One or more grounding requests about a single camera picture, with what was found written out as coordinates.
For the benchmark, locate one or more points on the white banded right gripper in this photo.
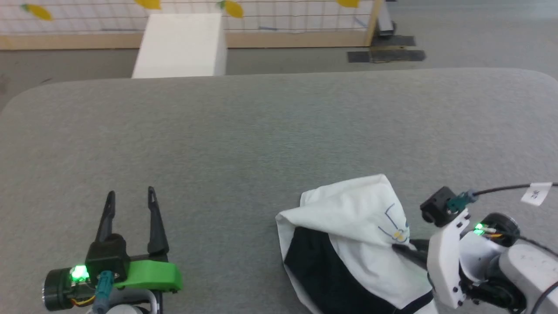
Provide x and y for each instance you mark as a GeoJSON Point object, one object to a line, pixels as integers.
{"type": "Point", "coordinates": [444, 261]}

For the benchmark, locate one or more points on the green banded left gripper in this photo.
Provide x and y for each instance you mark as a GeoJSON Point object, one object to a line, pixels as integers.
{"type": "Point", "coordinates": [152, 275]}

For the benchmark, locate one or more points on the black and white t-shirt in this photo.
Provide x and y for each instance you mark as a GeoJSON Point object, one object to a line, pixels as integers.
{"type": "Point", "coordinates": [348, 218]}

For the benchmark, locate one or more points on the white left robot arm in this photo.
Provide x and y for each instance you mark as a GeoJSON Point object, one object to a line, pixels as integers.
{"type": "Point", "coordinates": [126, 307]}

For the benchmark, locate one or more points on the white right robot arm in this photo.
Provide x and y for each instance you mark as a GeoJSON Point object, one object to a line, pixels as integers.
{"type": "Point", "coordinates": [532, 270]}

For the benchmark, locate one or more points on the grey fabric sofa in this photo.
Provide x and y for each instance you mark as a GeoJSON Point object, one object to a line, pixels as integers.
{"type": "Point", "coordinates": [261, 131]}

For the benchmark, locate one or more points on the white box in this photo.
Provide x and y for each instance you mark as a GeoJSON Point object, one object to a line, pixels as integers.
{"type": "Point", "coordinates": [183, 43]}

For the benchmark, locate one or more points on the lemon print grid panel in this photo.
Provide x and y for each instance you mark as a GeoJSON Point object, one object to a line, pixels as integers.
{"type": "Point", "coordinates": [87, 17]}

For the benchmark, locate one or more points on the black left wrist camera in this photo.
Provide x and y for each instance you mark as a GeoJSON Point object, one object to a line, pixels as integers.
{"type": "Point", "coordinates": [107, 257]}

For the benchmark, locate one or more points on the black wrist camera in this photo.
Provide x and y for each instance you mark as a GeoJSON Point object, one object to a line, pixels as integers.
{"type": "Point", "coordinates": [107, 257]}
{"type": "Point", "coordinates": [436, 207]}

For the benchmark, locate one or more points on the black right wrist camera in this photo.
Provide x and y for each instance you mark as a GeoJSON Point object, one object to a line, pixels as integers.
{"type": "Point", "coordinates": [436, 207]}

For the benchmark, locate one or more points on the grey metal post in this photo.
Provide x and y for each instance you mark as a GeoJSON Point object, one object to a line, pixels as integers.
{"type": "Point", "coordinates": [384, 17]}

